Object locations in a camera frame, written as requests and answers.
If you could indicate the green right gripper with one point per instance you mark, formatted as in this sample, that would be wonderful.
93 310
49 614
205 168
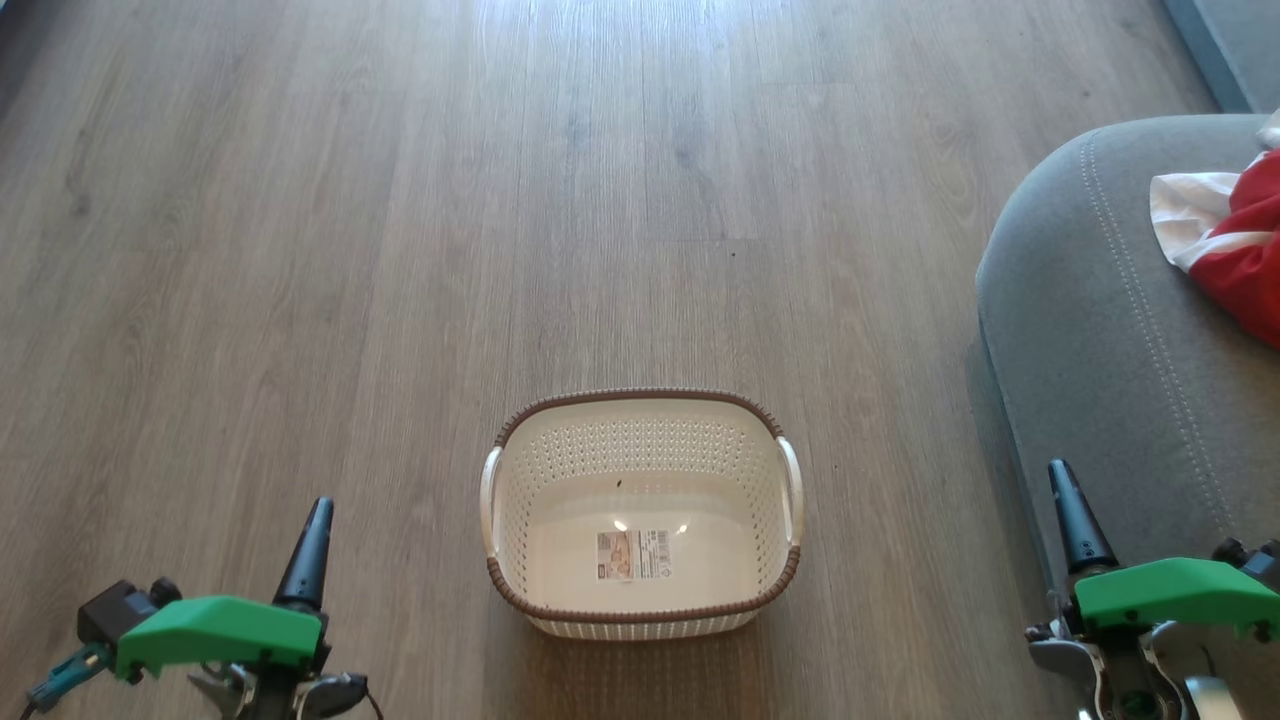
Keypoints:
1180 595

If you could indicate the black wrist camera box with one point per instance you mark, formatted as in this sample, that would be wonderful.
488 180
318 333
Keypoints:
1262 562
110 610

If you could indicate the grey fabric sofa seat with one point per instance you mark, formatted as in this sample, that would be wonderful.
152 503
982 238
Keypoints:
1100 350

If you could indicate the cream basket with brown rim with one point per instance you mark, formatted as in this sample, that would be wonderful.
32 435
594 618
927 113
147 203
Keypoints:
640 440

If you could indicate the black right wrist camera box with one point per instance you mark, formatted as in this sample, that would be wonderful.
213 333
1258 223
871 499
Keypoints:
1262 562

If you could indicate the paper label sticker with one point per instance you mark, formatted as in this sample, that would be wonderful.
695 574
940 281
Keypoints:
633 555

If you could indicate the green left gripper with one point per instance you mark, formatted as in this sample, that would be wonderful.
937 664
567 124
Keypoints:
220 630

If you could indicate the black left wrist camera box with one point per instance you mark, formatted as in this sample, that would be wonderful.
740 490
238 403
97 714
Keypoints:
110 610

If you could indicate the red white-trimmed garment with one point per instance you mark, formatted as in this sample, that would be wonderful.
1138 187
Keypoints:
1245 240

